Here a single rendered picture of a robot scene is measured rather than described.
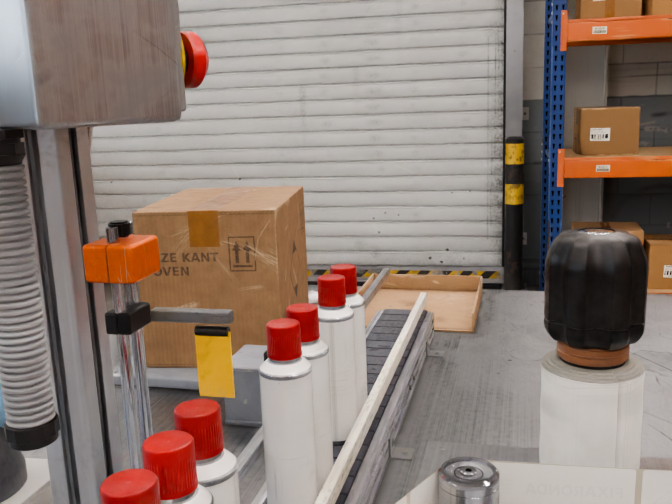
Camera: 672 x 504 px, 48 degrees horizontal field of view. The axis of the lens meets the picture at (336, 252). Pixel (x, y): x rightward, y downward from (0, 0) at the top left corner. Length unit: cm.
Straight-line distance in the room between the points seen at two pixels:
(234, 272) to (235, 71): 394
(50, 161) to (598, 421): 48
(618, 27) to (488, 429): 329
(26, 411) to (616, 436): 45
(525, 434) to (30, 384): 73
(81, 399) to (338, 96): 438
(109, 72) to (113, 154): 503
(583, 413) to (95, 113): 44
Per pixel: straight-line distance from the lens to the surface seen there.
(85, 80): 47
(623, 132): 429
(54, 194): 62
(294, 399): 73
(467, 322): 155
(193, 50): 52
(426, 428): 110
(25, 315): 52
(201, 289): 126
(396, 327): 137
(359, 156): 494
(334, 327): 88
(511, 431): 110
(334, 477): 80
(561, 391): 67
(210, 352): 61
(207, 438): 55
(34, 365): 53
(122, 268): 58
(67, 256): 62
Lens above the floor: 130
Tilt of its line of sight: 12 degrees down
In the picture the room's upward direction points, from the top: 2 degrees counter-clockwise
